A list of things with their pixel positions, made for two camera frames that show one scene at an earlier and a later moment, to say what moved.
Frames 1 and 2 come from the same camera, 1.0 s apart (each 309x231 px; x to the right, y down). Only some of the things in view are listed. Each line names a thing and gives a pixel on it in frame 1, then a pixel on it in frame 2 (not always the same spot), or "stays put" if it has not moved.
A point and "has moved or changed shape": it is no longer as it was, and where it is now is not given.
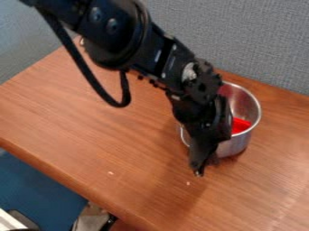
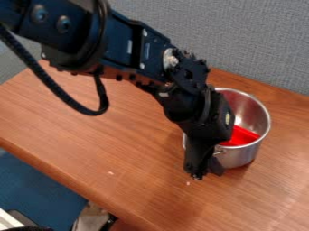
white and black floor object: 15,221 stays put
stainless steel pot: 247,106 has moved or changed shape
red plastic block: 240,124 -> 241,137
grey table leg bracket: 94,219 stays put
